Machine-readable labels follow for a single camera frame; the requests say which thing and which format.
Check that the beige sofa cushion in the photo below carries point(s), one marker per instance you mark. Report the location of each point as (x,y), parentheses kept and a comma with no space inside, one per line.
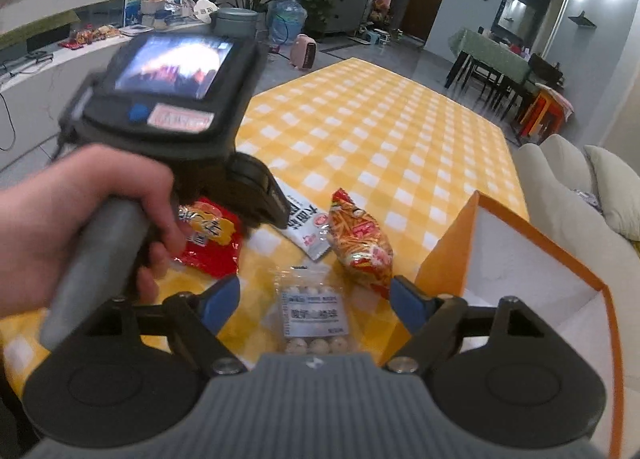
(617,189)

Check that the red chip bag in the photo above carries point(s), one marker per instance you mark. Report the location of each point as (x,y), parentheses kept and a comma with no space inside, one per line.
(215,249)

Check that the pink space heater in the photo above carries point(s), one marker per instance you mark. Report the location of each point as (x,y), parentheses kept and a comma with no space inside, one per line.
(304,54)

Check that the blue water bottle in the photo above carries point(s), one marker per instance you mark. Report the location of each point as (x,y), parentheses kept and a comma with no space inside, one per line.
(287,21)

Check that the striped stick snack bag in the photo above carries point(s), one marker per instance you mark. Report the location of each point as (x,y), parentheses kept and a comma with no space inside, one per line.
(360,244)

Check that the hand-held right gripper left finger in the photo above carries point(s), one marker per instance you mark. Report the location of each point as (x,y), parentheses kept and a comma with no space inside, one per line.
(222,299)

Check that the dining table with green cloth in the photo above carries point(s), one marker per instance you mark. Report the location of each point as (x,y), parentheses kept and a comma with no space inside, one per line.
(480,46)

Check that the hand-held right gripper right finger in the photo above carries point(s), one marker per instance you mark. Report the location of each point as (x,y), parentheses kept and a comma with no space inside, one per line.
(407,302)

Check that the yellow checked tablecloth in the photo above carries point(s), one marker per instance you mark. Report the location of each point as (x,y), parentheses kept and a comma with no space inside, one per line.
(390,139)

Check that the small white step stool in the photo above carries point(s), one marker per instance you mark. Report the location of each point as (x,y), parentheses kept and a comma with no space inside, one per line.
(376,35)

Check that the clear pack of white balls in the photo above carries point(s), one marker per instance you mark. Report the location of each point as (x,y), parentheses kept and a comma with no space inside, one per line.
(312,319)

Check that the orange plastic stool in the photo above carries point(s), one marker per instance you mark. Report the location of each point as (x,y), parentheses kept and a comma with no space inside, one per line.
(537,114)

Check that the pile of small packets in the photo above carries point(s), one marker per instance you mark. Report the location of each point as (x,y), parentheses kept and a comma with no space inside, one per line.
(90,35)

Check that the person's left hand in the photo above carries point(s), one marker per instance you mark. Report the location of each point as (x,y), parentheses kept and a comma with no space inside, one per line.
(75,209)

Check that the orange and white cardboard box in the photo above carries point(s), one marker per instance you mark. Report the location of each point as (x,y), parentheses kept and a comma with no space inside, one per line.
(525,259)

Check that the white snack packet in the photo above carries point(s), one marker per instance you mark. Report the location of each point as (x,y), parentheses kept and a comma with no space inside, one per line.
(307,231)

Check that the grey trash bin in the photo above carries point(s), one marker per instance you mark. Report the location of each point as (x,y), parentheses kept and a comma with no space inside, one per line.
(235,21)

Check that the beige sofa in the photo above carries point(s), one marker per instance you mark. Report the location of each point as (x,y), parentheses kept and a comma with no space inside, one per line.
(565,219)

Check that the dark wall shelf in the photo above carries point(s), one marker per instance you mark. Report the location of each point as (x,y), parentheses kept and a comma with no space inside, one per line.
(582,21)

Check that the black dining chair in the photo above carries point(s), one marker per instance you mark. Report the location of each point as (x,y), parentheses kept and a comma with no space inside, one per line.
(542,71)

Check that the white printed bag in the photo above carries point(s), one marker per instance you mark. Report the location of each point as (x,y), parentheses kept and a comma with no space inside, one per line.
(202,10)

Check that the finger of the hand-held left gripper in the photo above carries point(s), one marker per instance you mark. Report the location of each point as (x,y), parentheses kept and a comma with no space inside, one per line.
(260,189)

